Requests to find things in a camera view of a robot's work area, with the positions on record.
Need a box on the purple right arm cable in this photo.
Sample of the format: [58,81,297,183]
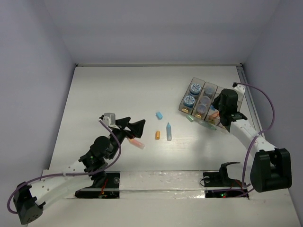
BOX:
[233,82,276,197]

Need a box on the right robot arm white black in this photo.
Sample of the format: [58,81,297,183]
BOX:
[213,88,292,192]

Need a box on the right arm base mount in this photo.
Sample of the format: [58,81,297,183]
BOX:
[199,162,249,198]

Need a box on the clear jar of clips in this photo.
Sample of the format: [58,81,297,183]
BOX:
[204,86,216,96]
[196,104,208,114]
[200,96,211,105]

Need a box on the orange marker pen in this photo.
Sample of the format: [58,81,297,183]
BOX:
[128,139,145,149]

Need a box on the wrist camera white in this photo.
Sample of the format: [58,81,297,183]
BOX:
[232,82,246,95]
[99,113,116,127]

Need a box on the blue marker pen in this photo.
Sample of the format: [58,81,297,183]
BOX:
[166,123,172,141]

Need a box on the blue lid round jar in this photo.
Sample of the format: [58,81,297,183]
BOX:
[189,83,202,96]
[183,95,196,108]

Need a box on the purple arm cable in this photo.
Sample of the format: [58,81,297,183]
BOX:
[7,120,123,215]
[233,82,276,197]

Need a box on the small light blue cap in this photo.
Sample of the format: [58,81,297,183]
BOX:
[155,112,163,120]

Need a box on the clear four-compartment organizer tray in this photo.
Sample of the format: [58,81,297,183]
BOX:
[178,78,247,130]

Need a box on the small orange cap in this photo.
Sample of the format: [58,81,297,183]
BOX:
[155,131,160,140]

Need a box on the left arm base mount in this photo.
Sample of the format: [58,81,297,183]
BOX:
[74,172,120,199]

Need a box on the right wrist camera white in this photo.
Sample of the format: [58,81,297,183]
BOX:
[232,82,246,95]

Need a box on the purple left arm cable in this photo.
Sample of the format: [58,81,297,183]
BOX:
[7,120,123,215]

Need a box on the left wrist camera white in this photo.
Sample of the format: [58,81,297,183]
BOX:
[99,113,116,127]

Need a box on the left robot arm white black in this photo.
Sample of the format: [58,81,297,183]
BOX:
[7,113,146,225]

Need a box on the small green cap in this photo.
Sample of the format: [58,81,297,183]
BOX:
[186,114,194,122]

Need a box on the green marker pen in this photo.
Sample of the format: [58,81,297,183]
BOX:
[198,121,216,131]

